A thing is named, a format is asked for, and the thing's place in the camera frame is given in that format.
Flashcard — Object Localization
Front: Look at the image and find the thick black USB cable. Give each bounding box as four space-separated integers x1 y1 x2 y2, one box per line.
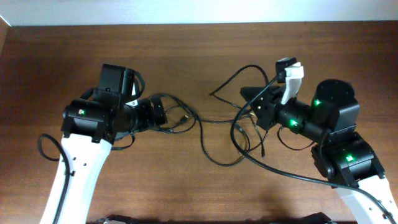
149 93 252 167

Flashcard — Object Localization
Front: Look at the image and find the thin black micro-USB cable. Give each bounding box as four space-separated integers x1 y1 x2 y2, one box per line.
209 64 270 158

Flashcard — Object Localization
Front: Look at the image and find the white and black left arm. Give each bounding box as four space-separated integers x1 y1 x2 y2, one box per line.
38 64 167 223

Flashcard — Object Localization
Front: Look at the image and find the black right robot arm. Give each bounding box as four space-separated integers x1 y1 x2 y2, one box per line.
240 79 397 223

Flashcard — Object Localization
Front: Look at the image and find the right camera black cable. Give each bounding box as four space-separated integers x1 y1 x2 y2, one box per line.
229 70 398 224

